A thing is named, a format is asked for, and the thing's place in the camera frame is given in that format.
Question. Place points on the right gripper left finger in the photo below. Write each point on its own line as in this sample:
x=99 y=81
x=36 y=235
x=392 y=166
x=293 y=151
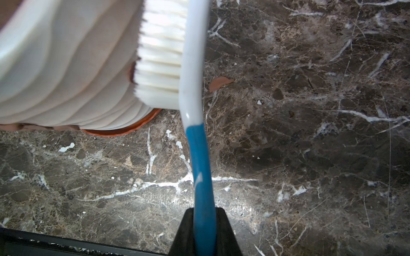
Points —
x=184 y=244

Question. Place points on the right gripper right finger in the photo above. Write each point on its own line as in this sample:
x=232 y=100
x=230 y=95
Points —
x=226 y=242

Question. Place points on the white ceramic pot with mud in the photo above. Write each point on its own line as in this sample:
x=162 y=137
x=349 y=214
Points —
x=68 y=65

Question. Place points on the small mud flake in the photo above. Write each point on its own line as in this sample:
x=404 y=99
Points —
x=219 y=82

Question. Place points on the black front mounting rail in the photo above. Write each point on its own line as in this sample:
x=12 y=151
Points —
x=11 y=246

